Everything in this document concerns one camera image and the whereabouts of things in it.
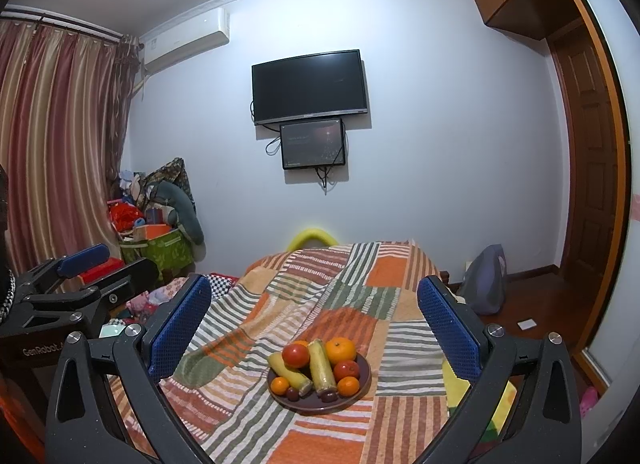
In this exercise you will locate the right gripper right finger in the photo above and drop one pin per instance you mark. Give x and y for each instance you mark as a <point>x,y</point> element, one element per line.
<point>543,423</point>

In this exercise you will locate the large black wall television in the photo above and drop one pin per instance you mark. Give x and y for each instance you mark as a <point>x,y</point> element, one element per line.
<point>309,86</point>

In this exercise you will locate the green storage box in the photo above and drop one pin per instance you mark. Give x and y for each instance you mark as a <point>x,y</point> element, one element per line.
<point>170,252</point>

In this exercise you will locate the small wall monitor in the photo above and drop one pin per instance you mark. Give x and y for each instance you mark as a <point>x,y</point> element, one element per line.
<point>313,143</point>

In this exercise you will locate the striped patchwork blanket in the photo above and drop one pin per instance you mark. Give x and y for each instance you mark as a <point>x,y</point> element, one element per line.
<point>363,291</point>

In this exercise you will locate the red tomato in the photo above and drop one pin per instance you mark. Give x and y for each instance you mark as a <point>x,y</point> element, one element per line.
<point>346,368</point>
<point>296,356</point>

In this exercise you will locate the checkered patchwork quilt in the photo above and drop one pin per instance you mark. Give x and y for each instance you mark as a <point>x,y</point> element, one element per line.
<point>140,308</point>

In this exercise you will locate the small tangerine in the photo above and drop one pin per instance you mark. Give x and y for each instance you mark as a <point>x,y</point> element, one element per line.
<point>348,386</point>
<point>279,386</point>

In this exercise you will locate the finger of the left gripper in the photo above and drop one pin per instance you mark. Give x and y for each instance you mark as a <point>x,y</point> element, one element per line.
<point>112,290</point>
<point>82,258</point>

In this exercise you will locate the striped red curtain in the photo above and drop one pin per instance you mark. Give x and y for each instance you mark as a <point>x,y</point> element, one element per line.
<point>65,99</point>

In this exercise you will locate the brown wooden door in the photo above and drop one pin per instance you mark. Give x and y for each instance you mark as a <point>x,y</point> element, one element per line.
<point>597,169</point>

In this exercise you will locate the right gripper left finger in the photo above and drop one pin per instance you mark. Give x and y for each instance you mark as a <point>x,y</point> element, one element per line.
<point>83,422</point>

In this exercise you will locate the yellow curved pillow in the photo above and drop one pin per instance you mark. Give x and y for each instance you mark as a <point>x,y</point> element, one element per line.
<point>309,235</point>

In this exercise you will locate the white air conditioner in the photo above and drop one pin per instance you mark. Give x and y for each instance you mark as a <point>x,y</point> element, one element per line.
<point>190,38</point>

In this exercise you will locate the large orange with sticker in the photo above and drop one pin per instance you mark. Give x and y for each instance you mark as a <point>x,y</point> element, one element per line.
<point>340,349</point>

